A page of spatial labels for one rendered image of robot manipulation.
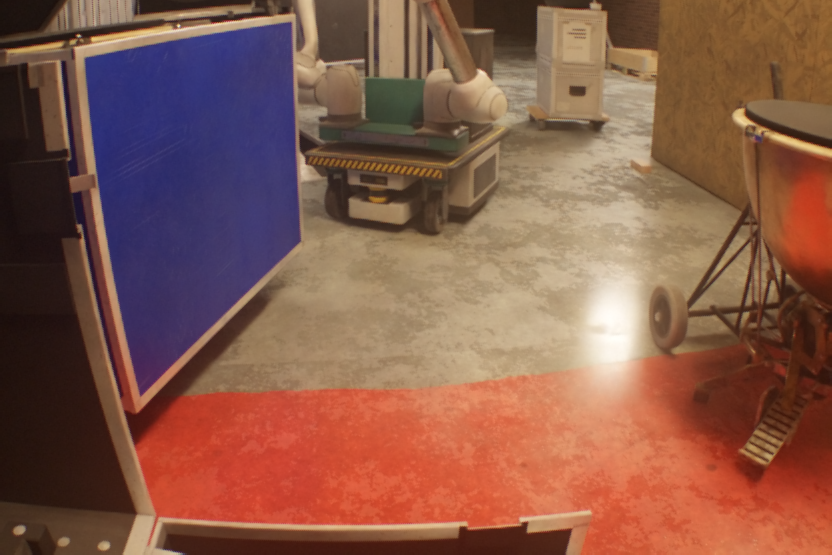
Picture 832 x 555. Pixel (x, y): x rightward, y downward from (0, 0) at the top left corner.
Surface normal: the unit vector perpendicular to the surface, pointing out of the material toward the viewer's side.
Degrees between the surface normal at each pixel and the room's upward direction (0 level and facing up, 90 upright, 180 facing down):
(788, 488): 0
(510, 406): 0
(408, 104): 90
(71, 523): 0
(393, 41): 90
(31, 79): 90
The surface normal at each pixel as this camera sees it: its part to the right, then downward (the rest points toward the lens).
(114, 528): 0.00, -0.93
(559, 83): 0.01, 0.37
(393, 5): -0.40, 0.34
